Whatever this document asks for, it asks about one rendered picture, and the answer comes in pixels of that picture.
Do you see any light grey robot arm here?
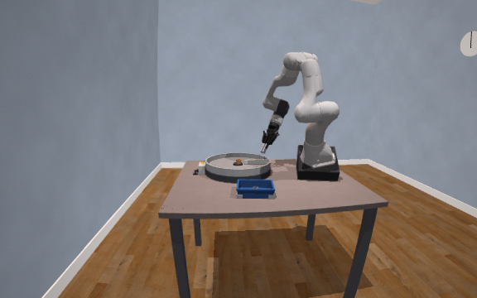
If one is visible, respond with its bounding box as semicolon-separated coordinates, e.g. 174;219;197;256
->
263;52;340;168

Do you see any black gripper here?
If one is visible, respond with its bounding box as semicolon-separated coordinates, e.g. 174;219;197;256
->
260;122;280;154

